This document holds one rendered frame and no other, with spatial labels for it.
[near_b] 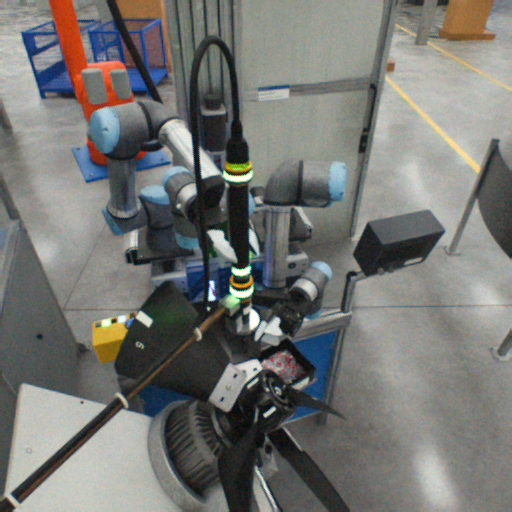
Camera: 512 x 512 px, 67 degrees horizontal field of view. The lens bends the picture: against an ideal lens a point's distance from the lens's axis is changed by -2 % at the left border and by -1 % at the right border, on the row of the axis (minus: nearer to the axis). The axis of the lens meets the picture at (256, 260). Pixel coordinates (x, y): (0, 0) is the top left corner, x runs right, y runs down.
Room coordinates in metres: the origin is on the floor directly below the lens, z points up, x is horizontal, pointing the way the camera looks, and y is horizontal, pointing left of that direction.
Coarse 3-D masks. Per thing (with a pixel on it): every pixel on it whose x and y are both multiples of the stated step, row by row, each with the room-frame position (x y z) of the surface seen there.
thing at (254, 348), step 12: (216, 300) 0.81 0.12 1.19; (216, 324) 0.72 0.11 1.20; (216, 336) 0.67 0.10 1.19; (228, 336) 0.68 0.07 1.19; (240, 336) 0.68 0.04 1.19; (252, 336) 0.69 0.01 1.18; (228, 348) 0.64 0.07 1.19; (240, 348) 0.64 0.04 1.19; (252, 348) 0.64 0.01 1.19; (240, 360) 0.60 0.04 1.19
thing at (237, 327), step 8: (224, 304) 0.53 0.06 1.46; (232, 304) 0.53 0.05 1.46; (232, 312) 0.52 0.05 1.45; (240, 312) 0.53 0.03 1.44; (232, 320) 0.54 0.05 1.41; (240, 320) 0.54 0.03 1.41; (256, 320) 0.56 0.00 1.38; (232, 328) 0.54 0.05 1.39; (240, 328) 0.54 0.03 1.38; (248, 328) 0.54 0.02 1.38; (256, 328) 0.55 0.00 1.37
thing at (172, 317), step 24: (168, 288) 0.61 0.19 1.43; (144, 312) 0.53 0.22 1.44; (168, 312) 0.55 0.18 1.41; (192, 312) 0.58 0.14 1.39; (144, 336) 0.49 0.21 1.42; (168, 336) 0.51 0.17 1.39; (120, 360) 0.43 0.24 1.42; (144, 360) 0.45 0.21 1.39; (192, 360) 0.49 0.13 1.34; (216, 360) 0.51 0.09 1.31; (168, 384) 0.44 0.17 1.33; (192, 384) 0.46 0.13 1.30; (216, 384) 0.48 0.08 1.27
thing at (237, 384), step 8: (232, 368) 0.52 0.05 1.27; (224, 376) 0.50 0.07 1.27; (232, 376) 0.51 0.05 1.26; (240, 376) 0.51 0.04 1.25; (224, 384) 0.49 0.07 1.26; (232, 384) 0.49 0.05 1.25; (240, 384) 0.50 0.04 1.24; (216, 392) 0.47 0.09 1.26; (224, 392) 0.48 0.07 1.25; (232, 392) 0.48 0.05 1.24; (216, 400) 0.46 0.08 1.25; (224, 400) 0.46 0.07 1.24; (232, 400) 0.47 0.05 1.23; (224, 408) 0.45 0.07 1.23
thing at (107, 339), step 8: (136, 312) 0.87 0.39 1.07; (104, 320) 0.84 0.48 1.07; (96, 328) 0.81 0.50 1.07; (104, 328) 0.81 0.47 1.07; (112, 328) 0.81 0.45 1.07; (120, 328) 0.81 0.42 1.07; (96, 336) 0.78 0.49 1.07; (104, 336) 0.78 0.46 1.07; (112, 336) 0.78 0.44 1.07; (120, 336) 0.78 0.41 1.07; (96, 344) 0.75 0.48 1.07; (104, 344) 0.75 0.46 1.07; (112, 344) 0.76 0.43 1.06; (120, 344) 0.76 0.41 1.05; (96, 352) 0.74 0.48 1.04; (104, 352) 0.75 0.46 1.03; (112, 352) 0.75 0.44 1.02; (104, 360) 0.74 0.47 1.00; (112, 360) 0.75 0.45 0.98
